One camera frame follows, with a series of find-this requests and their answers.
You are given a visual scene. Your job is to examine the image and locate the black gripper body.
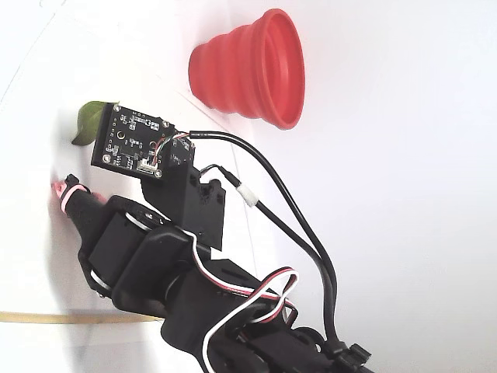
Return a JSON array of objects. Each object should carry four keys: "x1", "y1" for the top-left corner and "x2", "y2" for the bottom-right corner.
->
[{"x1": 77, "y1": 196, "x2": 214, "y2": 319}]

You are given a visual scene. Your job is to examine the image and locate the red collapsible silicone cup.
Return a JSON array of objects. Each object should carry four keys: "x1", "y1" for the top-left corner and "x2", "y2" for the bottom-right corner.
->
[{"x1": 188, "y1": 8, "x2": 306, "y2": 131}]

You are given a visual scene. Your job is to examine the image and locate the white board panel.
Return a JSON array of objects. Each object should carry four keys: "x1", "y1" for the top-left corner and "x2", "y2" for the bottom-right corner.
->
[{"x1": 0, "y1": 15, "x2": 257, "y2": 373}]

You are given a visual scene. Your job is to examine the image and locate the green leaf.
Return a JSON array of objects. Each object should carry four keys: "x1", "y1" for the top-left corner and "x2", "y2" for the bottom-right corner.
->
[{"x1": 71, "y1": 100, "x2": 112, "y2": 147}]

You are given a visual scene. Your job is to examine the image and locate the thin wooden strip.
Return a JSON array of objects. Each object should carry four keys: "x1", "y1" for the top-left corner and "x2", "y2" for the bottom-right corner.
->
[{"x1": 0, "y1": 310, "x2": 164, "y2": 324}]

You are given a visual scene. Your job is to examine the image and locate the white red black servo wire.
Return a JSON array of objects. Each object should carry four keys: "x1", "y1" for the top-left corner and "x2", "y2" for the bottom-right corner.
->
[{"x1": 180, "y1": 228, "x2": 301, "y2": 373}]

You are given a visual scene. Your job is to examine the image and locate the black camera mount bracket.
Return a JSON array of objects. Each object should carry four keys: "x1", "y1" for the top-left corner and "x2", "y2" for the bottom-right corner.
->
[{"x1": 138, "y1": 155, "x2": 228, "y2": 252}]

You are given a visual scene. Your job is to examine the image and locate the thick black cable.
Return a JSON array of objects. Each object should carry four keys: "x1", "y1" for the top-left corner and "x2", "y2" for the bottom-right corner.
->
[{"x1": 149, "y1": 130, "x2": 345, "y2": 350}]

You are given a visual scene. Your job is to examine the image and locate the black cable with white connector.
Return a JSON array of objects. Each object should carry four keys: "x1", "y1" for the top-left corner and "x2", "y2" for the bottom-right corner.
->
[{"x1": 200, "y1": 162, "x2": 339, "y2": 353}]

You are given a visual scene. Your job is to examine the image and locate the black cable clip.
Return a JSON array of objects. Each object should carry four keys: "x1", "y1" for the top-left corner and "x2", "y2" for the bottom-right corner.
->
[{"x1": 324, "y1": 340, "x2": 372, "y2": 368}]

